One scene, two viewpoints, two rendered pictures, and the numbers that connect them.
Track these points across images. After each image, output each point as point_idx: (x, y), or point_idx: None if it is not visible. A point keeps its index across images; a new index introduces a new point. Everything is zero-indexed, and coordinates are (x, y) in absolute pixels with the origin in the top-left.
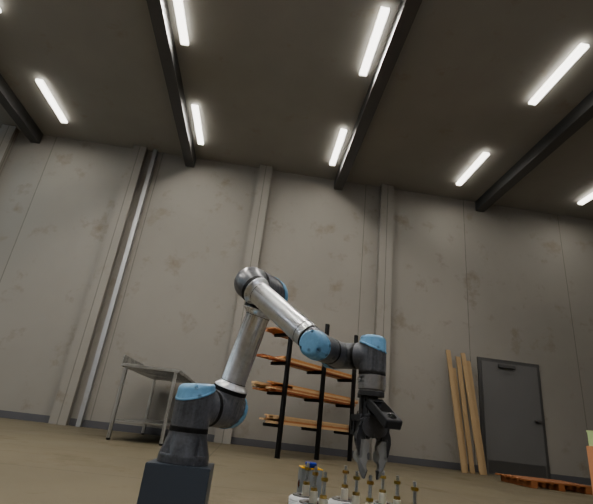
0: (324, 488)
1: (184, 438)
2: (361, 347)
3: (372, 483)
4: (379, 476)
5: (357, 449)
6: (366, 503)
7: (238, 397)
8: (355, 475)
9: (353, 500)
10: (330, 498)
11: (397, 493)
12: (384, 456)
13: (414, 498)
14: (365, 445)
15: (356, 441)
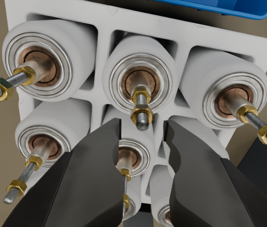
0: (259, 120)
1: None
2: None
3: (140, 106)
4: (113, 118)
5: (244, 176)
6: (150, 91)
7: None
8: (125, 206)
9: (131, 164)
10: (135, 212)
11: (29, 167)
12: (83, 155)
13: (16, 77)
14: (206, 196)
15: None
